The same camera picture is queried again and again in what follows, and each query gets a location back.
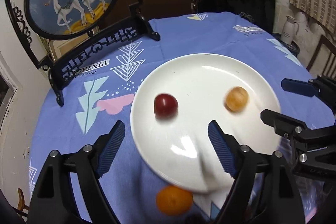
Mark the red apple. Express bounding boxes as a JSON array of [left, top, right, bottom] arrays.
[[154, 93, 178, 119]]

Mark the white thermos jug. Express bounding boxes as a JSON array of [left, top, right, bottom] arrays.
[[280, 15, 299, 45]]

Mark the blue patterned tablecloth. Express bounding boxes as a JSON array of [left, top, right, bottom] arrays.
[[27, 11, 336, 224]]

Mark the white round plate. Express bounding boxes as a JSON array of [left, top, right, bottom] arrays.
[[130, 53, 281, 193]]

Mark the orange tangerine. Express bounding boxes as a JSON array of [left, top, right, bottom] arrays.
[[155, 185, 193, 217]]

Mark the tan round fruit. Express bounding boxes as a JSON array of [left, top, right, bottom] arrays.
[[224, 86, 249, 113]]

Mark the round deer screen on stand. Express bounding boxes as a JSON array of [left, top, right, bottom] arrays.
[[4, 0, 161, 106]]

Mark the wooden chair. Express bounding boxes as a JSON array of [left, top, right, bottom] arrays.
[[306, 35, 336, 79]]

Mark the small round side table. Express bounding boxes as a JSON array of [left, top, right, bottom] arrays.
[[272, 33, 300, 57]]

